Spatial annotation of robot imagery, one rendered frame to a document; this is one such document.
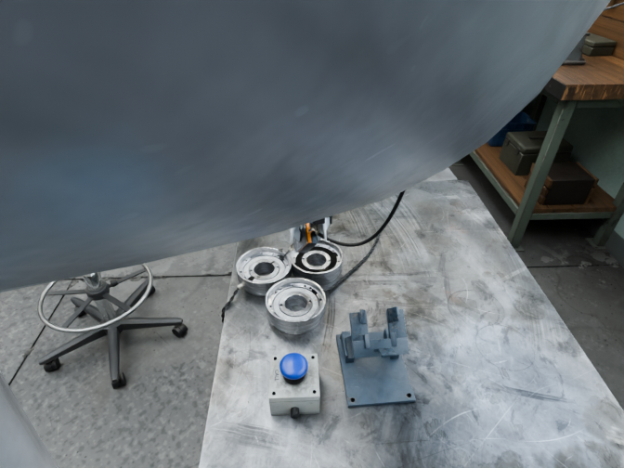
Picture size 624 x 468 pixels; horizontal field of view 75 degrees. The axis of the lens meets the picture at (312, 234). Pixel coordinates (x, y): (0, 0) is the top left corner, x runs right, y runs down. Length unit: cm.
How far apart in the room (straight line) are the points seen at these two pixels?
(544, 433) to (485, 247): 41
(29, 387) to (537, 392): 167
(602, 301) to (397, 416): 173
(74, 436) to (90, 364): 29
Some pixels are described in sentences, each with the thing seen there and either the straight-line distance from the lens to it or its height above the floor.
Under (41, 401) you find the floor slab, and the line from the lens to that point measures 184.
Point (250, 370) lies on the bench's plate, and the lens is 68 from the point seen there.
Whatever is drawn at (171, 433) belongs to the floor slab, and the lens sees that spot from 159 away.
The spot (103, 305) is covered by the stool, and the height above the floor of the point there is 21.
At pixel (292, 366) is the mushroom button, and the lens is 59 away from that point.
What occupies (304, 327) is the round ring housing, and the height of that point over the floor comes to 82.
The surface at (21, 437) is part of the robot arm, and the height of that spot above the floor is 121.
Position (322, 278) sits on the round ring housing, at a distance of 77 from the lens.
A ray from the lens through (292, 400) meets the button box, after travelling 60.
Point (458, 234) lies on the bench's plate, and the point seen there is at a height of 80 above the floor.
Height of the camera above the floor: 136
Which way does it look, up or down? 38 degrees down
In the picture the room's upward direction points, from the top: straight up
